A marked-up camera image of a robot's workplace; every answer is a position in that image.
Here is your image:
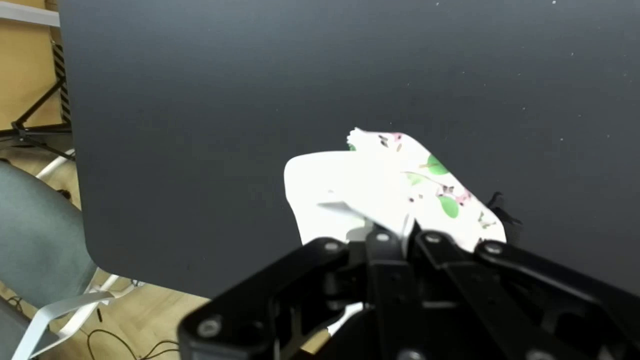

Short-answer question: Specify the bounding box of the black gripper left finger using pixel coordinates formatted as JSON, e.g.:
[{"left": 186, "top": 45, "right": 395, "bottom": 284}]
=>
[{"left": 176, "top": 229, "right": 410, "bottom": 360}]

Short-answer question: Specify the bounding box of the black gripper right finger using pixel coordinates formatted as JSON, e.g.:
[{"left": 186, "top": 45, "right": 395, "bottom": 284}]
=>
[{"left": 406, "top": 229, "right": 640, "bottom": 360}]

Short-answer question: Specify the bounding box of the grey chair seat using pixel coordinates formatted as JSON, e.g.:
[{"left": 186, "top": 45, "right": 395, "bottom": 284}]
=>
[{"left": 0, "top": 158, "right": 101, "bottom": 360}]

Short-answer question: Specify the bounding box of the silver chair leg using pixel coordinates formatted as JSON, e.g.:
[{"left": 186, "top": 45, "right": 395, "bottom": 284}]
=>
[{"left": 9, "top": 275, "right": 144, "bottom": 360}]

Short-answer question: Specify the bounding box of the white floral cloth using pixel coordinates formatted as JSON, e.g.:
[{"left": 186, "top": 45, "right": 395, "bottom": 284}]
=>
[{"left": 281, "top": 126, "right": 509, "bottom": 255}]

